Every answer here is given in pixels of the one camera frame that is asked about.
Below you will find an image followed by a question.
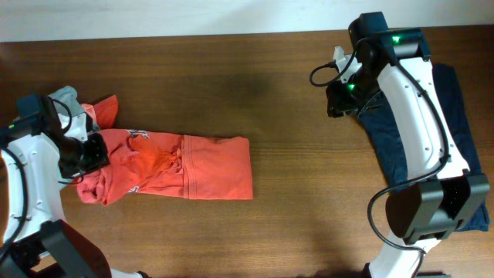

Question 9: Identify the navy blue folded shirt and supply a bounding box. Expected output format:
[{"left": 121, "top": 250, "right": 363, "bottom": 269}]
[{"left": 357, "top": 63, "right": 490, "bottom": 232}]

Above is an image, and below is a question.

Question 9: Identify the orange folded shirt under grey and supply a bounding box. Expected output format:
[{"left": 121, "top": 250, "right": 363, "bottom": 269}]
[{"left": 82, "top": 95, "right": 119, "bottom": 130}]

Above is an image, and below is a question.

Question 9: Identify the orange printed t-shirt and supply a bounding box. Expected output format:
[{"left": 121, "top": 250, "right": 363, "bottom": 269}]
[{"left": 76, "top": 129, "right": 253, "bottom": 205}]

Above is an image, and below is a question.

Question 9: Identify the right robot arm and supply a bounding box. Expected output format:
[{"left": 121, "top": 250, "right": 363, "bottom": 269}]
[{"left": 326, "top": 27, "right": 489, "bottom": 277}]

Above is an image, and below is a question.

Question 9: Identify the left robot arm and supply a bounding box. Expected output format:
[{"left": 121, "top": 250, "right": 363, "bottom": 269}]
[{"left": 1, "top": 94, "right": 127, "bottom": 278}]

